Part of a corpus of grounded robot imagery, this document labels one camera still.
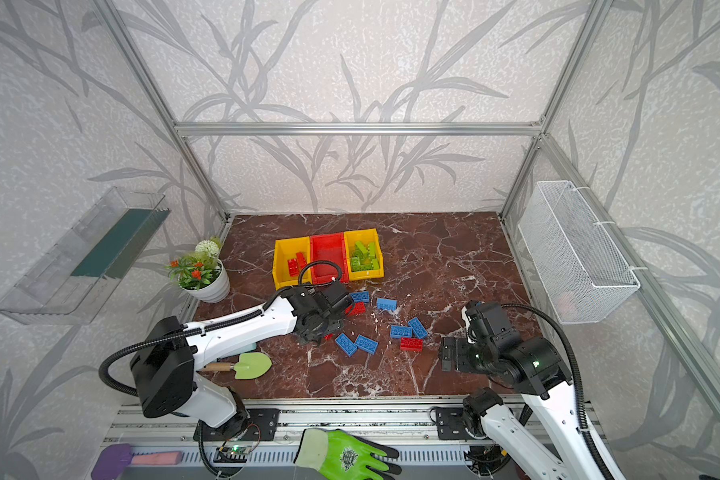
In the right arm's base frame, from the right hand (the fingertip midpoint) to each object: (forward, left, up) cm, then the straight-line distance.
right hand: (454, 343), depth 70 cm
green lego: (+41, +24, -16) cm, 50 cm away
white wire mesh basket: (+9, -25, +17) cm, 32 cm away
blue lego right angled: (+11, +6, -16) cm, 20 cm away
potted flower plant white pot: (+22, +70, -3) cm, 73 cm away
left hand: (+10, +30, -10) cm, 34 cm away
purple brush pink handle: (-21, +80, -15) cm, 84 cm away
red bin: (+40, +36, -14) cm, 55 cm away
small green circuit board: (-20, +54, -19) cm, 60 cm away
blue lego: (+18, +15, -16) cm, 29 cm away
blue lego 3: (+6, +22, -17) cm, 28 cm away
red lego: (+35, +45, -15) cm, 59 cm away
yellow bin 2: (+45, +23, -14) cm, 53 cm away
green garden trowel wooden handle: (0, +55, -18) cm, 58 cm away
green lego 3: (+35, +23, -17) cm, 45 cm away
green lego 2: (+39, +21, -14) cm, 47 cm away
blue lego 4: (+10, +12, -17) cm, 23 cm away
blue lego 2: (+6, +28, -18) cm, 33 cm away
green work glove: (-20, +27, -16) cm, 37 cm away
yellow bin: (+40, +52, -15) cm, 67 cm away
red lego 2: (+6, +9, -17) cm, 20 cm away
